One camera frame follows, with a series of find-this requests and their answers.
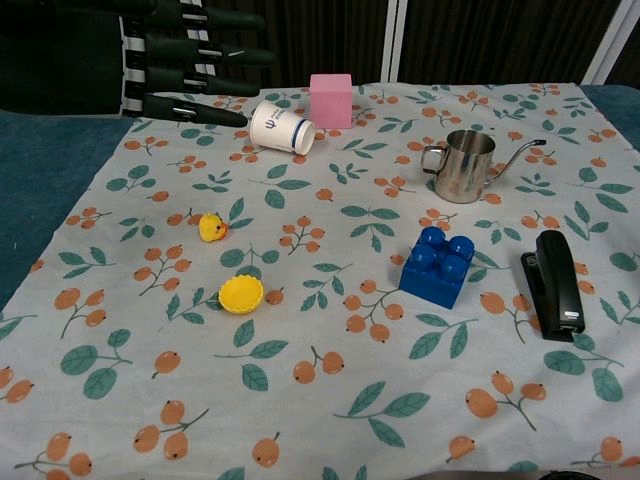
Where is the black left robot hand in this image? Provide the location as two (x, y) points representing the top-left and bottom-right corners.
(0, 0), (279, 128)

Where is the yellow rubber duck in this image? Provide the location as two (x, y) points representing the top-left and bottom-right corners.
(198, 212), (230, 245)

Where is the yellow scalloped cup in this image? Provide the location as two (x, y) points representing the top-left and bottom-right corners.
(218, 277), (265, 316)

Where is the blue toy building brick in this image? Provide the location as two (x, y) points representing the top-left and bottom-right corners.
(398, 225), (476, 311)

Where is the white paper cup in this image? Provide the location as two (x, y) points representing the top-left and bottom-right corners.
(249, 99), (317, 156)

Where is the pink foam cube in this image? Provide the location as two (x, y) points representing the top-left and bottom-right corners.
(309, 73), (354, 130)

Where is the floral fruit print tablecloth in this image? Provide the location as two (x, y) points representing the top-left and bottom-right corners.
(0, 81), (640, 480)

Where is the stainless steel gooseneck pitcher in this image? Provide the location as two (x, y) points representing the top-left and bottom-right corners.
(420, 128), (547, 204)

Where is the black stapler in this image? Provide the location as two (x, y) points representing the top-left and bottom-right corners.
(520, 229), (586, 343)

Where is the white partition frame post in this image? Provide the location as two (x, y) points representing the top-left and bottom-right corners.
(380, 0), (410, 84)
(581, 0), (640, 86)

